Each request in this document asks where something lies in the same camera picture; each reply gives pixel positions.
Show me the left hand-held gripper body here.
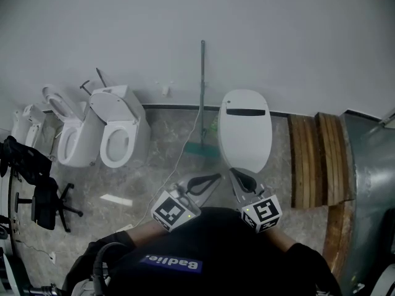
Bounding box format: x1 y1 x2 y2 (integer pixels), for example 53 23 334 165
150 182 202 234

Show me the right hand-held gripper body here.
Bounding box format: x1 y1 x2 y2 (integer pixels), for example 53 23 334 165
236 183 283 234

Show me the teal broom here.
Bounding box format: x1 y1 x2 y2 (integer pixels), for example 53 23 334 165
184 39 220 160

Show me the person's right forearm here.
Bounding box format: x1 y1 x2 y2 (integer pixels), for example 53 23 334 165
264 226 297 253

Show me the person's left forearm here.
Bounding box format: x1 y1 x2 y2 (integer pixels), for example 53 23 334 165
125 218 170 247

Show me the person's black clothing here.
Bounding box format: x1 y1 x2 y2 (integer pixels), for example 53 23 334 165
61 207 343 296

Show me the slatted wooden ramp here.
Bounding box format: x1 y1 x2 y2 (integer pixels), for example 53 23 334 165
287 113 329 210
314 112 357 207

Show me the white oval closed toilet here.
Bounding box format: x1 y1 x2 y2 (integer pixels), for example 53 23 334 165
217 88 273 174

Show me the curved wooden curb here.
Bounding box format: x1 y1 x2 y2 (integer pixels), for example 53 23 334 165
322 200 356 284

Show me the white open toilet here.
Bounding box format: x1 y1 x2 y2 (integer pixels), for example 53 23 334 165
41 83 92 168
88 84 152 170

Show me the white pouch with navy stripes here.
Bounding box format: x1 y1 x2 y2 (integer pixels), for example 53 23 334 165
70 276 112 296

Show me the black office chair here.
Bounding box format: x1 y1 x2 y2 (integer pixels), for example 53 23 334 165
14 177 84 233

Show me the thin black rod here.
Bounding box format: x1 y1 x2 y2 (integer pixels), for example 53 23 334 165
95 67 108 89

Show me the white service robot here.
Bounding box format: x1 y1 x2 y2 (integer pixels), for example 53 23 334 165
372 263 395 296

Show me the small white toilet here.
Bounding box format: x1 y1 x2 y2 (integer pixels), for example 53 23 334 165
10 103 48 149

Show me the black corrugated hose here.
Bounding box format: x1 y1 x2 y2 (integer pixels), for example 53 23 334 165
92 242 130 296

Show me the grey metal rail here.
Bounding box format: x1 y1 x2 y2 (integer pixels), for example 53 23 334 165
379 107 395 126

